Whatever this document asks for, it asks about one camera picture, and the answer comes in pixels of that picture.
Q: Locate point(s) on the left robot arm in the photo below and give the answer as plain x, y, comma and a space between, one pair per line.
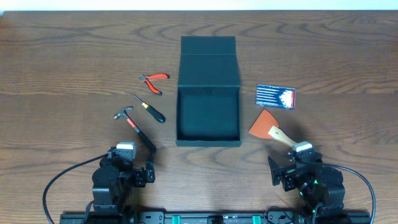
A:
116, 177

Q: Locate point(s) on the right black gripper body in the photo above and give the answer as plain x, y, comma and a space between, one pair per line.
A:
288, 183

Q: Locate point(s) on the dark green open box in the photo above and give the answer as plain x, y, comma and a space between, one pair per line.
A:
208, 107

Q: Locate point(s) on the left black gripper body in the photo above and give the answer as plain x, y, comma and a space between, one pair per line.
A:
142, 176

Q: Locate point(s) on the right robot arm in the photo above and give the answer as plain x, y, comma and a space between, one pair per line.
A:
320, 187

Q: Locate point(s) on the blue precision screwdriver set case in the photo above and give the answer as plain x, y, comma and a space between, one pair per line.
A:
275, 96

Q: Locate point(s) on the black handled screwdriver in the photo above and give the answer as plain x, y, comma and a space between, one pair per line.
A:
158, 116

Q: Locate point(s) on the orange scraper with wooden handle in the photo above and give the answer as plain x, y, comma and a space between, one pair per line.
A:
267, 127

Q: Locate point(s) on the hammer with red black handle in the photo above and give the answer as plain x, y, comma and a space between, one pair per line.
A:
123, 113

